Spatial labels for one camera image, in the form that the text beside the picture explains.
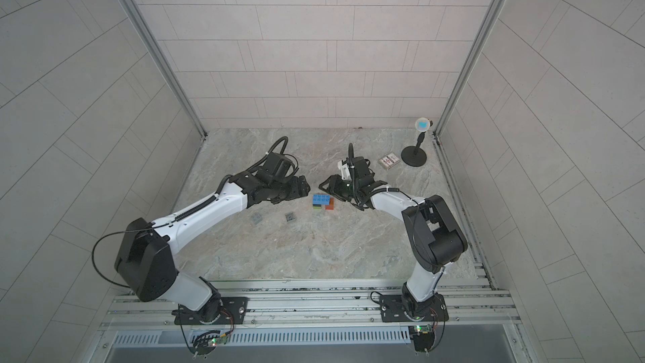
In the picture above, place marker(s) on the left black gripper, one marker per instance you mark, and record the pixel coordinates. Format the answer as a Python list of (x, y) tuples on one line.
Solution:
[(291, 187)]

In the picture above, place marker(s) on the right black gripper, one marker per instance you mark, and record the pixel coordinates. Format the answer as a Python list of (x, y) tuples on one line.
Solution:
[(338, 186)]

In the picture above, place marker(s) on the light blue long lego brick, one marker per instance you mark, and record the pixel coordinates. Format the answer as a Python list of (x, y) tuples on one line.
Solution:
[(322, 200)]

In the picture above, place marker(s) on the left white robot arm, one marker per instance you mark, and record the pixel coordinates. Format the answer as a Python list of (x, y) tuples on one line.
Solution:
[(146, 257)]

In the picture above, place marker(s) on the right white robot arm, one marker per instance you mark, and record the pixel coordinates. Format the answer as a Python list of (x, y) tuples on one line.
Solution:
[(435, 237)]

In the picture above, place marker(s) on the black stand with round disc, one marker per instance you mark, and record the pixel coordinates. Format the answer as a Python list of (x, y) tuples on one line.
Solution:
[(415, 156)]

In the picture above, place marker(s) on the right circuit board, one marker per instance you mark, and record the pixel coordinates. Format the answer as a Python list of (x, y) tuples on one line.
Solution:
[(424, 338)]

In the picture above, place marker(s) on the circuit board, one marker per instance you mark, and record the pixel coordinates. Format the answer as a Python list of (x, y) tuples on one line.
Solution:
[(424, 338), (204, 344)]

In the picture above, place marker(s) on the left circuit board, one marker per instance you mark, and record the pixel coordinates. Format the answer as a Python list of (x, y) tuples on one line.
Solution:
[(204, 344)]

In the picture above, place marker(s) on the aluminium rail frame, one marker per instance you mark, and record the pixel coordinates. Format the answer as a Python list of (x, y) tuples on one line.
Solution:
[(355, 303)]

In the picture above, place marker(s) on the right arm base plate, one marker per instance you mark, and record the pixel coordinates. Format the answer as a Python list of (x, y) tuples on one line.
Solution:
[(397, 309)]

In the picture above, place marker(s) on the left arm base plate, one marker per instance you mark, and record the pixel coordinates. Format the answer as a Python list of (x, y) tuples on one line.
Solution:
[(232, 310)]

